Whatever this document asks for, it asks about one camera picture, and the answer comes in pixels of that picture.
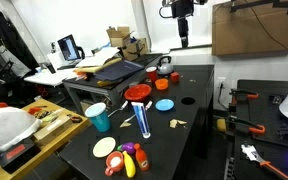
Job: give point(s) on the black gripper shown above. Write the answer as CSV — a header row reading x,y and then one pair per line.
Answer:
x,y
183,26

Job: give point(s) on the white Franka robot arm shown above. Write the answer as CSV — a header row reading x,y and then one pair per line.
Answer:
x,y
182,8

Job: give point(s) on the red cube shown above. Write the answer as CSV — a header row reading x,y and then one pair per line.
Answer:
x,y
174,77

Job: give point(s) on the red cup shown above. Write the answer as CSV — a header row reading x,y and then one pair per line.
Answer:
x,y
152,74

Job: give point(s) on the small orange bowl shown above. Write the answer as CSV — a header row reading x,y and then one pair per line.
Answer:
x,y
161,84

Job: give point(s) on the cardboard box with black print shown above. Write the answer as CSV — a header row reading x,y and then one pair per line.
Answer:
x,y
135,49

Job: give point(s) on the open cardboard box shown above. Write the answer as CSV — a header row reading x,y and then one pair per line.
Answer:
x,y
119,36

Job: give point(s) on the blue round plate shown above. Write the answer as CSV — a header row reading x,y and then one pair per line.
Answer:
x,y
164,105

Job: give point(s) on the large cardboard panel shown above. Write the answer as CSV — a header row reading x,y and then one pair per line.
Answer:
x,y
250,30

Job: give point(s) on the red plate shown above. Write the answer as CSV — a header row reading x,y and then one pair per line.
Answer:
x,y
137,91

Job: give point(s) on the dark blue folder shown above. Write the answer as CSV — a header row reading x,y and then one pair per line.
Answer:
x,y
119,70

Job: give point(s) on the torn tan tape patch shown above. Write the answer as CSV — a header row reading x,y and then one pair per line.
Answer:
x,y
174,123

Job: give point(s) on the white paper stack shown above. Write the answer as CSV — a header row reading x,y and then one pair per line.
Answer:
x,y
99,57

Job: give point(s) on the blue white toothpaste tube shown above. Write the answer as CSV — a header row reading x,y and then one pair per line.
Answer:
x,y
141,118

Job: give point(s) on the yellow sponge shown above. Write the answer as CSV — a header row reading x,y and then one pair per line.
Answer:
x,y
221,125

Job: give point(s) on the white plastic fork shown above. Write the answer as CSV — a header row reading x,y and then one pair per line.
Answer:
x,y
119,109

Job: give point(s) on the grey metal table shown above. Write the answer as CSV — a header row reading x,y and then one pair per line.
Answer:
x,y
94,88

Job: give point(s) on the triangular tan tape scrap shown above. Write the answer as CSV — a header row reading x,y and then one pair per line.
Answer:
x,y
125,124

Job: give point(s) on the black headphones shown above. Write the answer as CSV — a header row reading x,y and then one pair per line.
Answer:
x,y
81,52

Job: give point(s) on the teal plastic cup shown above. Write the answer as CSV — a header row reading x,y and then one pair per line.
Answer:
x,y
99,118

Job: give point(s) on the open laptop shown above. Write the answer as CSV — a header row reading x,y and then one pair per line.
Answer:
x,y
68,48

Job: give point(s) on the purple toy eggplant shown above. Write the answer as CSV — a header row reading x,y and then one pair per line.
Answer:
x,y
128,148

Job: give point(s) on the black workbench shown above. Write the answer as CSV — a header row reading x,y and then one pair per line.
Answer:
x,y
267,133

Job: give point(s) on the cream round plate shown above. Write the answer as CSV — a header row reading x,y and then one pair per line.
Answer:
x,y
104,147

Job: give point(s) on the yellow toy banana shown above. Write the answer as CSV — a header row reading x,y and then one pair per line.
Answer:
x,y
129,165

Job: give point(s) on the orange cup with white inside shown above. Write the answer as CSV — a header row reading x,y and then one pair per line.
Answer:
x,y
114,162

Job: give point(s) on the white desk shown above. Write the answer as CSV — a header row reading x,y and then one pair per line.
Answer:
x,y
49,77

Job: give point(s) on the flat cardboard box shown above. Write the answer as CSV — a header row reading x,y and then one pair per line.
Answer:
x,y
52,126

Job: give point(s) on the wooden side table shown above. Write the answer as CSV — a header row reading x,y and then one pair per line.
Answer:
x,y
47,146

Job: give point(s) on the black equipment rack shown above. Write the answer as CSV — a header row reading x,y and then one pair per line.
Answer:
x,y
4,40

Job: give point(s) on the white fabric cap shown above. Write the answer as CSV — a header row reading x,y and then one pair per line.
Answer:
x,y
9,126

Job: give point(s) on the black scale with red label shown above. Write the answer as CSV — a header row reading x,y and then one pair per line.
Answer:
x,y
15,153

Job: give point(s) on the white wall outlet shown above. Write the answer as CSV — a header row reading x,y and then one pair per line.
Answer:
x,y
221,82

